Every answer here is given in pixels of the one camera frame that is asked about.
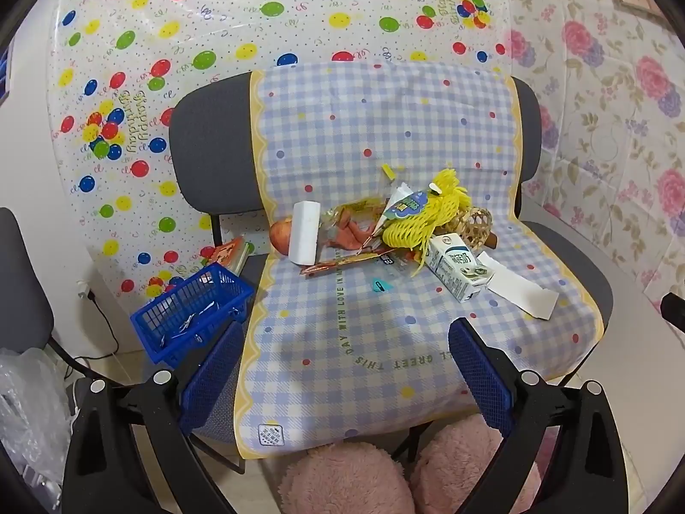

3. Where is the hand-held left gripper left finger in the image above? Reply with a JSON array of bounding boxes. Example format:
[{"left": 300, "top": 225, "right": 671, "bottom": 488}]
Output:
[{"left": 63, "top": 318, "right": 247, "bottom": 514}]

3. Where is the white foam block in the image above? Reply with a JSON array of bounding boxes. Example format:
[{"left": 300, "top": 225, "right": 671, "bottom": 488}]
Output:
[{"left": 289, "top": 200, "right": 322, "bottom": 266}]

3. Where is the white triangular paper wrapper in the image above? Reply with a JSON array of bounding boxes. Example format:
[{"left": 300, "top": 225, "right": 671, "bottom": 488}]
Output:
[{"left": 375, "top": 182, "right": 429, "bottom": 236}]

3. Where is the blue checkered printed cloth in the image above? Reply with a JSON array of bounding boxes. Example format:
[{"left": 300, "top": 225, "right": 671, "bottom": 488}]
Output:
[{"left": 232, "top": 61, "right": 605, "bottom": 458}]

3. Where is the pink fuzzy slipper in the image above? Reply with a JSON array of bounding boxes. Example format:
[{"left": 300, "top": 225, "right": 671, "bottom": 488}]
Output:
[
  {"left": 409, "top": 412, "right": 541, "bottom": 514},
  {"left": 278, "top": 442, "right": 415, "bottom": 514}
]

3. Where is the woven bamboo ball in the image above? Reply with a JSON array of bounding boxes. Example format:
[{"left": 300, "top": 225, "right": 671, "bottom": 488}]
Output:
[{"left": 447, "top": 206, "right": 493, "bottom": 250}]

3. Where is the red snack wrapper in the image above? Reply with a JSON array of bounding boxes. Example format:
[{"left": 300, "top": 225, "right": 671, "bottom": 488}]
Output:
[{"left": 300, "top": 246, "right": 413, "bottom": 279}]

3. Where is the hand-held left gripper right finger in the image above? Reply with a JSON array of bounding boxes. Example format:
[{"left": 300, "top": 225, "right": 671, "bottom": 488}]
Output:
[{"left": 448, "top": 317, "right": 629, "bottom": 514}]

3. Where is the white paper strip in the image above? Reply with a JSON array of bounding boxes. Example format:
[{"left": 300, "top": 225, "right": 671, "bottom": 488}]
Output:
[{"left": 476, "top": 251, "right": 559, "bottom": 321}]

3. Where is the red apple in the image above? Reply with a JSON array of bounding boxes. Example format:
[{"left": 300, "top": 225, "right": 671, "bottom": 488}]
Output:
[{"left": 269, "top": 218, "right": 295, "bottom": 255}]

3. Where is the orange book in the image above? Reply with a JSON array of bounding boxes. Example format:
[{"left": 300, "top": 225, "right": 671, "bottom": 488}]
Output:
[{"left": 200, "top": 236, "right": 250, "bottom": 276}]

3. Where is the dark grey side chair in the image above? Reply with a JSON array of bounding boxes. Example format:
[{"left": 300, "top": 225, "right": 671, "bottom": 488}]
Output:
[{"left": 0, "top": 206, "right": 92, "bottom": 381}]

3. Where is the white milk carton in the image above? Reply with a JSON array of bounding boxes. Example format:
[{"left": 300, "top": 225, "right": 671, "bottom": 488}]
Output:
[{"left": 426, "top": 233, "right": 494, "bottom": 302}]

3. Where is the floral print plastic sheet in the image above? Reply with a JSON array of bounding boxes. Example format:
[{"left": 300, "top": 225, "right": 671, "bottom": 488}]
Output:
[{"left": 503, "top": 0, "right": 685, "bottom": 333}]

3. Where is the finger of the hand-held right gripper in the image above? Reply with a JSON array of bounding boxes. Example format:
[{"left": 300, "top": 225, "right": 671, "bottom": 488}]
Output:
[{"left": 659, "top": 292, "right": 685, "bottom": 333}]

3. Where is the balloon print plastic sheet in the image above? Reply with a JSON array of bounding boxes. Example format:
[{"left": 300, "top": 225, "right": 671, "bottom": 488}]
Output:
[{"left": 45, "top": 0, "right": 515, "bottom": 301}]

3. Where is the clear wrapper with yellow print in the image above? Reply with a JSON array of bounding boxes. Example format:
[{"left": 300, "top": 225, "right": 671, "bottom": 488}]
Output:
[{"left": 321, "top": 165, "right": 399, "bottom": 228}]

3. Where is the grey office chair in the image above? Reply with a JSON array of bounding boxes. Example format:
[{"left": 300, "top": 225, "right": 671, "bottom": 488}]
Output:
[{"left": 168, "top": 61, "right": 614, "bottom": 472}]

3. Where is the clear plastic bag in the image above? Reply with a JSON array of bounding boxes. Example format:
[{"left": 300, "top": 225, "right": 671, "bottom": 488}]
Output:
[{"left": 0, "top": 347, "right": 73, "bottom": 493}]

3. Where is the black power cable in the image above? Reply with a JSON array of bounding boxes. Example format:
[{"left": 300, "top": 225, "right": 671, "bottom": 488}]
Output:
[{"left": 75, "top": 281, "right": 121, "bottom": 361}]

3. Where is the blue plastic basket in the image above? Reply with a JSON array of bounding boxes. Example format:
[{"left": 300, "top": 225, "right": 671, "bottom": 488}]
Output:
[{"left": 131, "top": 263, "right": 255, "bottom": 368}]

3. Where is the yellow foam fruit net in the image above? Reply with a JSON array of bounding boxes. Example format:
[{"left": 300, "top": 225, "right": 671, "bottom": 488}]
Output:
[{"left": 381, "top": 170, "right": 474, "bottom": 279}]

